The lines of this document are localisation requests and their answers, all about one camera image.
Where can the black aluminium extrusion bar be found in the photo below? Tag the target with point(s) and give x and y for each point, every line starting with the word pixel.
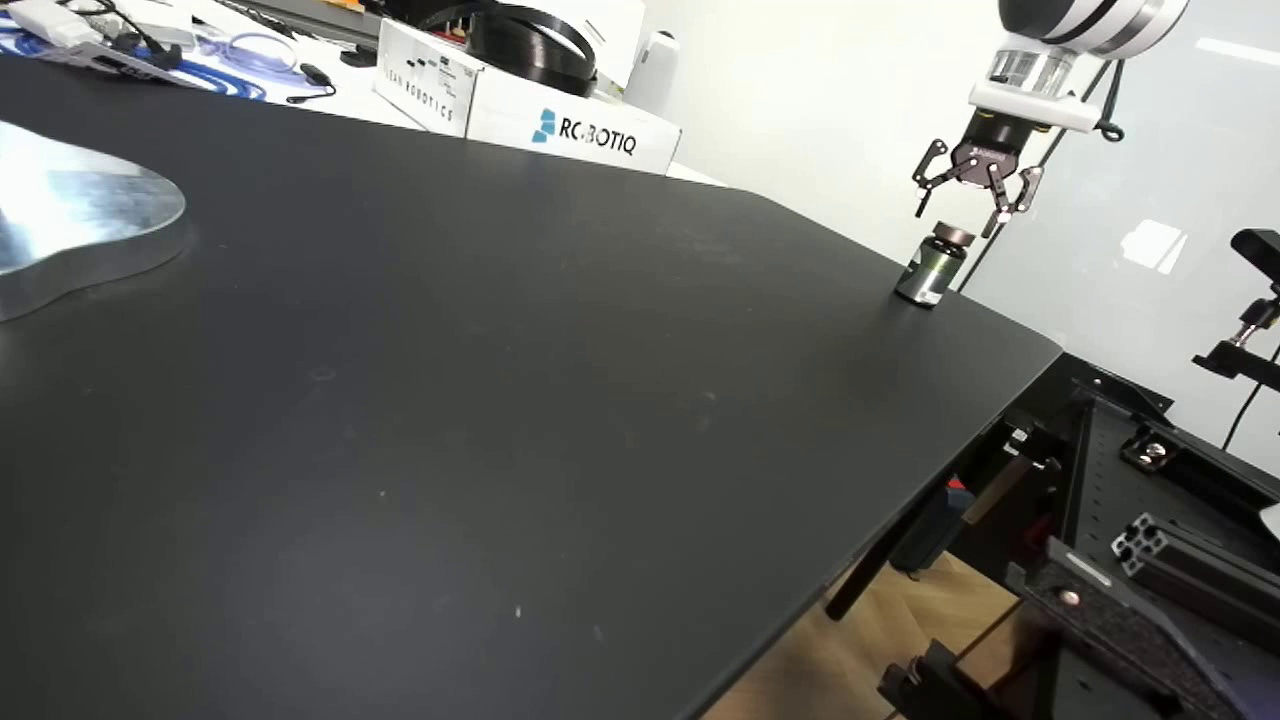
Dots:
pixel 1203 564

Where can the black camera on stand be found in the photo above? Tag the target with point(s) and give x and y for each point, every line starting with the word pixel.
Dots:
pixel 1252 304

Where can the small silver cylindrical object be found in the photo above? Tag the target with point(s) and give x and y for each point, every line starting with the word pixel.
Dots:
pixel 939 265

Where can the black metal frame stand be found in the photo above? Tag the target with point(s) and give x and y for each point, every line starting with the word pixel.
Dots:
pixel 1161 643

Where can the crinkled clear plastic sheet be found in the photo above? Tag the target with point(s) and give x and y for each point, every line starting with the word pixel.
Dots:
pixel 67 223

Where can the white plastic bottle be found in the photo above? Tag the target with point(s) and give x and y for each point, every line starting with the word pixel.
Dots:
pixel 656 71

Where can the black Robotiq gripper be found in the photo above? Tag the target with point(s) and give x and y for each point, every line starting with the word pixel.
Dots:
pixel 984 148

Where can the white printed cardboard box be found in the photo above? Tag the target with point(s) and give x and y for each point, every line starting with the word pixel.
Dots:
pixel 423 73

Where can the white Robotiq cardboard box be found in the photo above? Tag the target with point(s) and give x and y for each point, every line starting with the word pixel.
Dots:
pixel 572 121

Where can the black table leg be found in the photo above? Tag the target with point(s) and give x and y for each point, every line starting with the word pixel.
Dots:
pixel 884 547

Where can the black round container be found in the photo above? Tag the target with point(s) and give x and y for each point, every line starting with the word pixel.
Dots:
pixel 535 42

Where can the blue plastic packaging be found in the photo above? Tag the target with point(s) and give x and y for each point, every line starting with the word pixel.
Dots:
pixel 245 64

